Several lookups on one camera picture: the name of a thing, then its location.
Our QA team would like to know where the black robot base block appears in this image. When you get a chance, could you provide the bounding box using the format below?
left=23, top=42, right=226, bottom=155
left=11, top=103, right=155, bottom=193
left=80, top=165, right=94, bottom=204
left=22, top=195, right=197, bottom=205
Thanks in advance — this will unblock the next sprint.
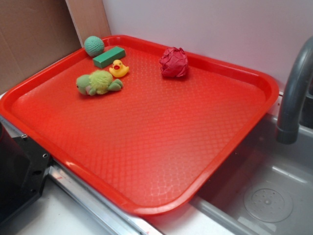
left=0, top=125, right=51, bottom=225

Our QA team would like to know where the red plastic tray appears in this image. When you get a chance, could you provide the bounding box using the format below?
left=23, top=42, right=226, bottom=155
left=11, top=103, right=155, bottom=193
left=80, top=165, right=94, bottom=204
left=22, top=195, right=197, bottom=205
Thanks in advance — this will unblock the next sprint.
left=0, top=35, right=279, bottom=216

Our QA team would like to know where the crumpled red paper ball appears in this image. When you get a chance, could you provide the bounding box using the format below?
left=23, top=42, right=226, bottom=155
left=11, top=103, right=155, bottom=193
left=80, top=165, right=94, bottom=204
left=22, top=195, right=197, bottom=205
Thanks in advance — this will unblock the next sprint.
left=159, top=47, right=189, bottom=78

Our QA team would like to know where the yellow rubber duck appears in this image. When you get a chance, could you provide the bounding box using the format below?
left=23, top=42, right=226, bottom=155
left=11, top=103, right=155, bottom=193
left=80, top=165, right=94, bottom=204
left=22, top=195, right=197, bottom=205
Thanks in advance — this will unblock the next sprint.
left=109, top=60, right=130, bottom=78

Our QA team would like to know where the green plush turtle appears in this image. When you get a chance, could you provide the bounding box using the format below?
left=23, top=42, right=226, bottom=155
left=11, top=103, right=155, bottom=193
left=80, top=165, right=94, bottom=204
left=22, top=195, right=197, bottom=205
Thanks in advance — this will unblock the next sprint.
left=76, top=70, right=124, bottom=96

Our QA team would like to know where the green rectangular block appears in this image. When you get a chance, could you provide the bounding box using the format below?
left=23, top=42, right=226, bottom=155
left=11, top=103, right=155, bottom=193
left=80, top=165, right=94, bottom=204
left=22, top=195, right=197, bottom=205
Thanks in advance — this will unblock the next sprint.
left=92, top=47, right=126, bottom=69

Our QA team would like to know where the teal textured ball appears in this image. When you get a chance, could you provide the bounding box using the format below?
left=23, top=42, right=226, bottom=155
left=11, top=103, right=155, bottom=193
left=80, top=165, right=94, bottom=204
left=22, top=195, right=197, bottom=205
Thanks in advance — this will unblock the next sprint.
left=84, top=36, right=105, bottom=57

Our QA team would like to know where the light wooden board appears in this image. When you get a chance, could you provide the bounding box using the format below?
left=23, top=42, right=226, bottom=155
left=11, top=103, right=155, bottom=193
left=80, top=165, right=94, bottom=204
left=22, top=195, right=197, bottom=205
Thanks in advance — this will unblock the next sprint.
left=66, top=0, right=111, bottom=47

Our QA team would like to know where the grey plastic sink basin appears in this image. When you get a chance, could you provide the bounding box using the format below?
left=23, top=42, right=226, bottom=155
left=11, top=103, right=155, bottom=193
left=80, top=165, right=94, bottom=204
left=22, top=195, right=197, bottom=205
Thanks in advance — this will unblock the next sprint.
left=191, top=115, right=313, bottom=235

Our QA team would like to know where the round sink drain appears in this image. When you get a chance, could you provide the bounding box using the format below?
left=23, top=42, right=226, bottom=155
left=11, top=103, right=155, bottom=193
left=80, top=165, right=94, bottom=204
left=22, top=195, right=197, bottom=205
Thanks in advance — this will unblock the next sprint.
left=243, top=183, right=293, bottom=223

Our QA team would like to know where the grey sink faucet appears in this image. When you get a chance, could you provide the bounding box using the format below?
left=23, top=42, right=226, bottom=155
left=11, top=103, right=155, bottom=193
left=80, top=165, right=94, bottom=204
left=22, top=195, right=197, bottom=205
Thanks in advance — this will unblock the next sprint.
left=275, top=37, right=313, bottom=144

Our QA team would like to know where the brown cardboard panel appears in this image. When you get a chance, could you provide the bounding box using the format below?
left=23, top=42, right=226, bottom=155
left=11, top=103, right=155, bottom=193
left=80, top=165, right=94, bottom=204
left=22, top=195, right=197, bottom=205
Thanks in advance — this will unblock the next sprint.
left=0, top=0, right=81, bottom=94

